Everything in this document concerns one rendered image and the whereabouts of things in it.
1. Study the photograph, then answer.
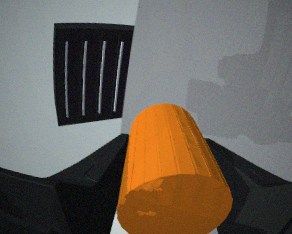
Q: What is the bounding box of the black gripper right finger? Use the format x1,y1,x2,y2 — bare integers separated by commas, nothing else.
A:
205,138,292,234

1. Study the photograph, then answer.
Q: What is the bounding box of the orange knob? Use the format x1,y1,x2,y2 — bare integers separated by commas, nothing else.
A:
116,103,232,234

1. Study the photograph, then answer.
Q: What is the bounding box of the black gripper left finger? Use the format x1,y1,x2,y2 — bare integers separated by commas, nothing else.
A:
0,133,130,234

